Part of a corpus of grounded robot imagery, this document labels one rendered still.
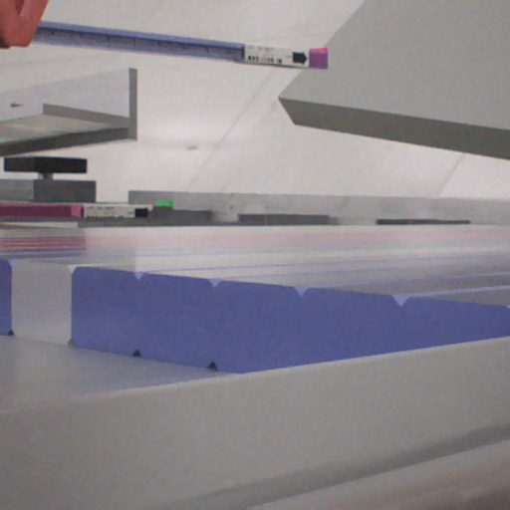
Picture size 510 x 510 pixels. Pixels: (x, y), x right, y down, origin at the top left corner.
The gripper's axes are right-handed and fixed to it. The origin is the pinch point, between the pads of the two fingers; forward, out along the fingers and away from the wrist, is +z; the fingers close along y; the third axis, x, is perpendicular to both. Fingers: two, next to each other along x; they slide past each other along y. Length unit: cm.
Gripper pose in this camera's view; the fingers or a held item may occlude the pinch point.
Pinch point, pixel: (7, 31)
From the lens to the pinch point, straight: 64.1
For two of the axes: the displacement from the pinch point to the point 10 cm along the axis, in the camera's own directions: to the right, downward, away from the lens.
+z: -0.1, 10.0, 0.6
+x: 6.8, -0.4, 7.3
